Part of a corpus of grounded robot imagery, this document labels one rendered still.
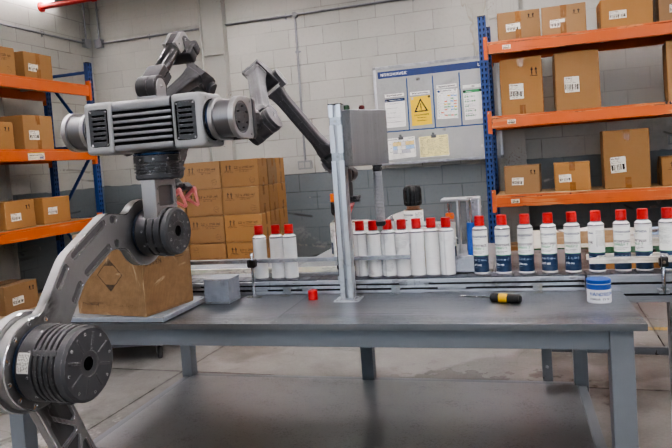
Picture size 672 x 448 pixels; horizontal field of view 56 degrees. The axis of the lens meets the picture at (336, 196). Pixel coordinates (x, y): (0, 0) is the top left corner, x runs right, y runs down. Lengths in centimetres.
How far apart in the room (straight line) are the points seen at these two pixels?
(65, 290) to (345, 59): 559
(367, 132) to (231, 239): 382
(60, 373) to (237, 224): 438
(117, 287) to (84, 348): 65
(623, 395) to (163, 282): 143
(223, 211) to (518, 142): 295
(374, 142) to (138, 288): 91
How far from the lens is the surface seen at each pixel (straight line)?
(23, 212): 635
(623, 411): 196
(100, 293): 228
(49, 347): 158
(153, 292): 217
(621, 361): 191
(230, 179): 582
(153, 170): 191
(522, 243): 224
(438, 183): 673
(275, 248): 239
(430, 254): 226
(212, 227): 592
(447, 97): 660
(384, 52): 691
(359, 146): 214
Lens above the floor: 130
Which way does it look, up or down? 3 degrees down
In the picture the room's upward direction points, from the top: 4 degrees counter-clockwise
